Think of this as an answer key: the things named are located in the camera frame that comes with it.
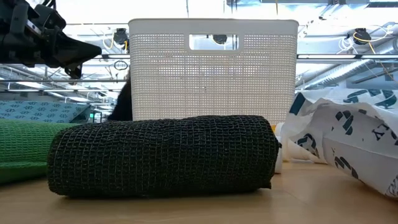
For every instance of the black bandage roll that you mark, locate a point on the black bandage roll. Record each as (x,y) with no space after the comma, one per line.
(161,155)

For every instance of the white printed gauze package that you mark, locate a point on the white printed gauze package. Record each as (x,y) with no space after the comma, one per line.
(357,140)

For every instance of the person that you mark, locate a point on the person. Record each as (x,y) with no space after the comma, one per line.
(122,105)

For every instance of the orange pill bottle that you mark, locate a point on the orange pill bottle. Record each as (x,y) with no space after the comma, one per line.
(274,127)

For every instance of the green sponge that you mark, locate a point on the green sponge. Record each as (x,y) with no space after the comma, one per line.
(21,146)

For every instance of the white perforated plastic basket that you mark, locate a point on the white perforated plastic basket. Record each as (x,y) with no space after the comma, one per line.
(211,87)

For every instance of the blue patterned cloth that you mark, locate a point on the blue patterned cloth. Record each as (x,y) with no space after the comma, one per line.
(37,112)

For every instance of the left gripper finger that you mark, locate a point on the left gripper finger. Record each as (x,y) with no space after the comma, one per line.
(77,54)

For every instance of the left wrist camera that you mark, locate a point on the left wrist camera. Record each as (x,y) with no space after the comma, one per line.
(49,18)

